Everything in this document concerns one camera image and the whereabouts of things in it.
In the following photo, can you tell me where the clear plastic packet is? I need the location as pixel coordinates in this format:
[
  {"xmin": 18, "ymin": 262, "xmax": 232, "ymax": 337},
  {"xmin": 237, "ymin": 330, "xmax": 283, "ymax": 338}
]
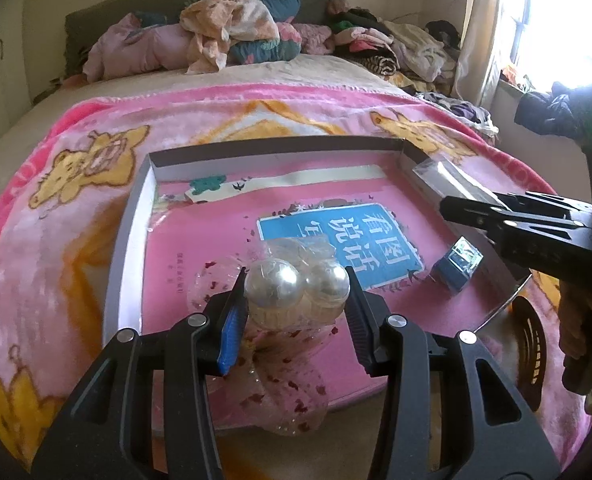
[{"xmin": 412, "ymin": 156, "xmax": 506, "ymax": 211}]

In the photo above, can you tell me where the small blue box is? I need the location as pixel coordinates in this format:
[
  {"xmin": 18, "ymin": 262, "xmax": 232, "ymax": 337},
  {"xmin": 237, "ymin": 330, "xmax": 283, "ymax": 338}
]
[{"xmin": 433, "ymin": 238, "xmax": 484, "ymax": 293}]

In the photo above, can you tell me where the grey cardboard tray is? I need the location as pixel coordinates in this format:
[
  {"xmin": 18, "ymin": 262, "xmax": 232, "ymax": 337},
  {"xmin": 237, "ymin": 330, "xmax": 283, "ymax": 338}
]
[{"xmin": 103, "ymin": 135, "xmax": 534, "ymax": 411}]

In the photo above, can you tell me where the beige bed sheet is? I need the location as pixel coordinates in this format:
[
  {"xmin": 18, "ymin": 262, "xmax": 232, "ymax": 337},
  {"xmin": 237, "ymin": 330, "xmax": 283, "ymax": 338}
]
[{"xmin": 0, "ymin": 52, "xmax": 411, "ymax": 221}]

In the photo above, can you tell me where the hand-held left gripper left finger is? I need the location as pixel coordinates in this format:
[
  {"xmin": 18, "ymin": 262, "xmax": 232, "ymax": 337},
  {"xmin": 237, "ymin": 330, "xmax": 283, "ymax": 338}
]
[{"xmin": 31, "ymin": 267, "xmax": 249, "ymax": 480}]

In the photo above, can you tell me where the window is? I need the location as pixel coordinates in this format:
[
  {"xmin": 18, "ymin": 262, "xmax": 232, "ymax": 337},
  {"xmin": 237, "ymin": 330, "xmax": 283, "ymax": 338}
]
[{"xmin": 500, "ymin": 0, "xmax": 592, "ymax": 86}]

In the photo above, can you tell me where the dark blue floral quilt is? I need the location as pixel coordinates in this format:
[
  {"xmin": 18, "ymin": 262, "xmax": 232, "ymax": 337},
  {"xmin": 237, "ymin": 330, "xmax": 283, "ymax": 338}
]
[{"xmin": 226, "ymin": 0, "xmax": 303, "ymax": 66}]

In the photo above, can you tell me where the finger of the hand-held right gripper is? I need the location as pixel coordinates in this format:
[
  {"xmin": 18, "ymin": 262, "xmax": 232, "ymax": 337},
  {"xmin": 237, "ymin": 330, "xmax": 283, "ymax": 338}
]
[
  {"xmin": 496, "ymin": 191, "xmax": 592, "ymax": 221},
  {"xmin": 439, "ymin": 196, "xmax": 592, "ymax": 281}
]

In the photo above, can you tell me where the cream curtain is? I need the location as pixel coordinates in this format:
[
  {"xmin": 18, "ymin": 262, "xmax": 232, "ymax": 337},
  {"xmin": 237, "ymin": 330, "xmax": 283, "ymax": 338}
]
[{"xmin": 453, "ymin": 0, "xmax": 507, "ymax": 106}]

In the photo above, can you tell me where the brown hair clip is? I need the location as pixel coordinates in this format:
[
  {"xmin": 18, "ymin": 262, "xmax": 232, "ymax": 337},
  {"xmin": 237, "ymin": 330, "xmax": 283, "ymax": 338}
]
[{"xmin": 510, "ymin": 295, "xmax": 549, "ymax": 406}]

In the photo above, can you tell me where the peach floral cloth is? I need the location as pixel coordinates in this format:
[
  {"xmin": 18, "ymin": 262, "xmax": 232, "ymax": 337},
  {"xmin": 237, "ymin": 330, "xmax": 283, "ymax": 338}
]
[{"xmin": 180, "ymin": 0, "xmax": 280, "ymax": 75}]

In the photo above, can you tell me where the dark garment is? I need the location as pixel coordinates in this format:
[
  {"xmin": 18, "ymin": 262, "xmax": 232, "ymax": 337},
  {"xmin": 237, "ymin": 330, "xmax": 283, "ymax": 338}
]
[{"xmin": 514, "ymin": 82, "xmax": 591, "ymax": 138}]

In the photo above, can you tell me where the pile of clothes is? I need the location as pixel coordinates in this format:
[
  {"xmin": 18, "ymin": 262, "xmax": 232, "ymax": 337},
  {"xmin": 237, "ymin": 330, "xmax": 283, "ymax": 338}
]
[{"xmin": 321, "ymin": 0, "xmax": 461, "ymax": 96}]

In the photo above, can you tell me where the basket of clothes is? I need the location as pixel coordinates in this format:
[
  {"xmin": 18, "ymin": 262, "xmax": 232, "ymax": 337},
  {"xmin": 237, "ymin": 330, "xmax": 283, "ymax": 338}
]
[{"xmin": 416, "ymin": 91, "xmax": 499, "ymax": 137}]

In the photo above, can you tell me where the person's right hand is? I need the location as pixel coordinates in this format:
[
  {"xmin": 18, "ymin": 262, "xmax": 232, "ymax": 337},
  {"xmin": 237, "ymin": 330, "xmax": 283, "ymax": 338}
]
[{"xmin": 558, "ymin": 280, "xmax": 592, "ymax": 411}]

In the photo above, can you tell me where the pink printed blanket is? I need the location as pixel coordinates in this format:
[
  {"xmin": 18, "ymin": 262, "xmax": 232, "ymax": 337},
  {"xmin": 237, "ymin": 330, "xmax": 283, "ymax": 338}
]
[{"xmin": 0, "ymin": 82, "xmax": 592, "ymax": 480}]

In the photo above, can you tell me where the pink quilt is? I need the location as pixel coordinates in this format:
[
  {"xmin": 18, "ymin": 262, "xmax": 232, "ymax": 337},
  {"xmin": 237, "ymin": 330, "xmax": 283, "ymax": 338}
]
[{"xmin": 83, "ymin": 12, "xmax": 191, "ymax": 83}]

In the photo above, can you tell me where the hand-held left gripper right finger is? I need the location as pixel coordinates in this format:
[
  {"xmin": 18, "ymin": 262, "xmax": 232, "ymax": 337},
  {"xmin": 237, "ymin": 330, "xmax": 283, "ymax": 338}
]
[{"xmin": 345, "ymin": 272, "xmax": 561, "ymax": 480}]

